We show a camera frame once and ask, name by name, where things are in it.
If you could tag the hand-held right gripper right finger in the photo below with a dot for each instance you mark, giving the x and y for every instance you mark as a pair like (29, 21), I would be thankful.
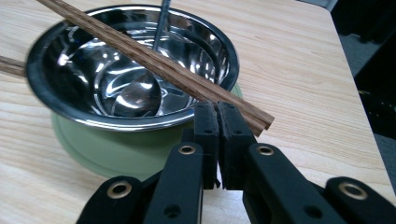
(274, 186)

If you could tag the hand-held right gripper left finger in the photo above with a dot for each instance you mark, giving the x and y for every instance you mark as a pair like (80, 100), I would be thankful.
(183, 186)

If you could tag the brown wooden chopstick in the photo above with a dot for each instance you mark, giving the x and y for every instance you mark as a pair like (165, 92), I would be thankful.
(174, 80)
(11, 66)
(174, 67)

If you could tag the stainless steel bowl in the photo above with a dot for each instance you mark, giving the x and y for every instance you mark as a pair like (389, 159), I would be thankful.
(77, 77)

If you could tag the light green plate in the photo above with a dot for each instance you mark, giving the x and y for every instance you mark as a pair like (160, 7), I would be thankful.
(102, 149)

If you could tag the metal spoon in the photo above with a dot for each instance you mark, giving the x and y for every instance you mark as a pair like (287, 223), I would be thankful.
(137, 99)

